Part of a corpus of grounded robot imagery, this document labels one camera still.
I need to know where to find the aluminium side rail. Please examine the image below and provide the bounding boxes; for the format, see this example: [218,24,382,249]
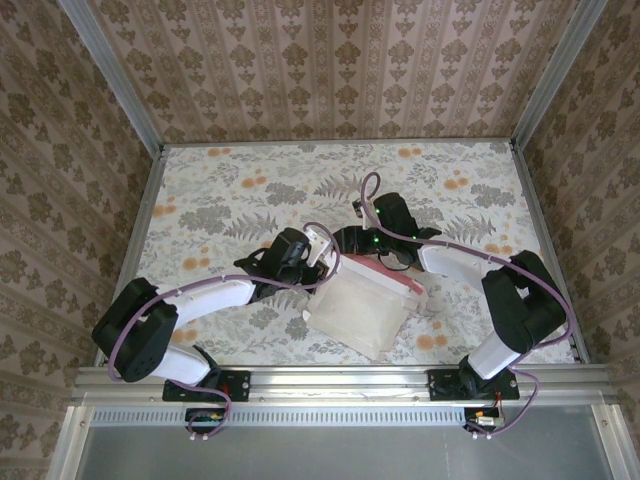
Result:
[509,142,591,365]
[93,147,167,367]

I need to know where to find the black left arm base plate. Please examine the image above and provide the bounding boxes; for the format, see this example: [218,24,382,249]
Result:
[163,369,251,402]

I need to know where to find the long aluminium base rail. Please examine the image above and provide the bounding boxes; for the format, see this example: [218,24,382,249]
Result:
[69,363,614,406]

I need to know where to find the small connector board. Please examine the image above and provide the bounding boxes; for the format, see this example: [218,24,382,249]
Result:
[185,407,227,434]
[463,399,509,432]

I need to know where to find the floral printed table cover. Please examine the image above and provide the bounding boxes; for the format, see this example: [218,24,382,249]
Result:
[112,141,576,367]

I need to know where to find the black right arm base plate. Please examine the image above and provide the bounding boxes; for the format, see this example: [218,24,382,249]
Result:
[428,368,521,401]

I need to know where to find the slotted grey cable duct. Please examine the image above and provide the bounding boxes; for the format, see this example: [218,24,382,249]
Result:
[92,405,469,427]

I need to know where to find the aluminium frame post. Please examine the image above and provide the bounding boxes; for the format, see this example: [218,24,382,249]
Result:
[58,0,167,152]
[509,0,609,151]

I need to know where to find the pink and white paper box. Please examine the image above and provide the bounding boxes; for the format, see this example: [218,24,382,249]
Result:
[302,252,441,360]

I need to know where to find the grey metal panel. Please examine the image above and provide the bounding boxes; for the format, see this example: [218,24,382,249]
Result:
[47,404,632,480]

